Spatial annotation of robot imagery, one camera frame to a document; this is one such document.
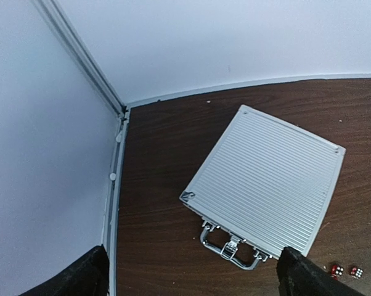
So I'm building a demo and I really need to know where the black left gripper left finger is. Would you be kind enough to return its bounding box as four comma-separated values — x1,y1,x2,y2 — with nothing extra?
23,245,108,296

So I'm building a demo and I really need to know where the red translucent die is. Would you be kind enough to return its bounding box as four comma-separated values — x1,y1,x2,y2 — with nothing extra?
349,266,364,279
330,265,344,278

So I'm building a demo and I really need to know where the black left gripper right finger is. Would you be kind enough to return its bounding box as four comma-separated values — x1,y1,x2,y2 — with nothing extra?
276,247,362,296

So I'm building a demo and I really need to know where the aluminium poker case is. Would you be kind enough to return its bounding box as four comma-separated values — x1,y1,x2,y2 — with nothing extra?
179,105,346,271

